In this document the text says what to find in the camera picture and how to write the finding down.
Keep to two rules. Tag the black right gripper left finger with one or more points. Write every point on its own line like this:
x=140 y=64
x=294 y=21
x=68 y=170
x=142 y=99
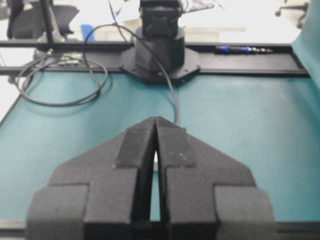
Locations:
x=100 y=194

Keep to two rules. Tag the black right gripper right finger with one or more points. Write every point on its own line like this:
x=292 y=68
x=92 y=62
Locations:
x=206 y=194

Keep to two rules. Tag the blue box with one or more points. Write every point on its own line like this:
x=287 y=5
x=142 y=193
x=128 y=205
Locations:
x=86 y=32

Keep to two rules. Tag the teal backdrop cloth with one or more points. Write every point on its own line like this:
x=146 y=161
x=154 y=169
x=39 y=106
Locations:
x=307 y=44

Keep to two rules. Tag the black office chair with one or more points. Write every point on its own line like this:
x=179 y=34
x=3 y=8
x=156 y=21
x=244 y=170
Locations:
x=29 y=23

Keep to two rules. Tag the grey chair base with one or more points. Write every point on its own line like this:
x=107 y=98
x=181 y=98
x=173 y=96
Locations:
x=295 y=13

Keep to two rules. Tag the blue-tipped tool on rail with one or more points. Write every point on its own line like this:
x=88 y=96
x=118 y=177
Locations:
x=228 y=49

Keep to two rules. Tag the black aluminium frame rail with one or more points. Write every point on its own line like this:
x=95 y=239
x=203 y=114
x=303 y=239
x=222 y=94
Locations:
x=202 y=59

